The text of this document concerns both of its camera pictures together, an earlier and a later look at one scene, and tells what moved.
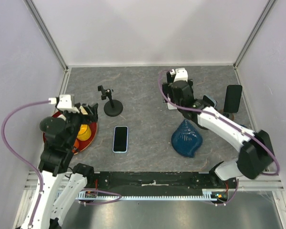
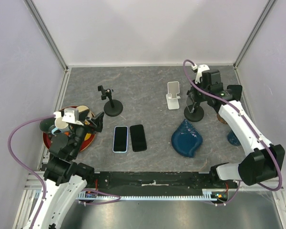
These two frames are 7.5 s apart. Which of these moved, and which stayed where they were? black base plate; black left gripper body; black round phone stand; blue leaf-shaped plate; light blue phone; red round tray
Moved: black left gripper body
Stayed: black round phone stand; black base plate; red round tray; light blue phone; blue leaf-shaped plate
